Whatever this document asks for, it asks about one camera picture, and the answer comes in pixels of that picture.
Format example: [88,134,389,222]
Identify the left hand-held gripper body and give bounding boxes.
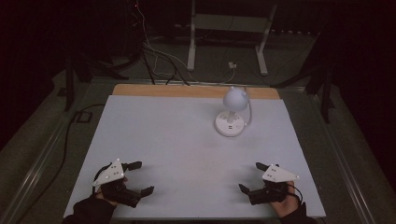
[92,159,143,209]

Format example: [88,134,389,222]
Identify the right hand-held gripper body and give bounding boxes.
[247,163,301,206]

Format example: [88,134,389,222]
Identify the person's left hand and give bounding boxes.
[93,175,129,207]

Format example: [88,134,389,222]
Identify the person's right hand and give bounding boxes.
[269,181,301,219]

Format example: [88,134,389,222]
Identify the white table mat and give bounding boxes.
[63,94,327,219]

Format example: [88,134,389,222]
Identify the white desk lamp round base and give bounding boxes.
[214,86,249,138]

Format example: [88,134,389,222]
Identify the black stand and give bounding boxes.
[63,57,130,113]
[270,61,336,125]

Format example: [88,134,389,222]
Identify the white metal stand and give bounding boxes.
[186,0,278,77]

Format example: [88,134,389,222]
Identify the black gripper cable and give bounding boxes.
[92,161,113,189]
[286,180,304,205]

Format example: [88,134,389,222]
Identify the white lamp cable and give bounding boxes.
[243,87,252,127]

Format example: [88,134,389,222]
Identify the long black floor cable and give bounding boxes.
[14,103,106,224]

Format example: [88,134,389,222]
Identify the black floor cables bundle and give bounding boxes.
[136,43,191,87]

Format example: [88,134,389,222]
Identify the white floor cable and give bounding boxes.
[135,0,236,85]

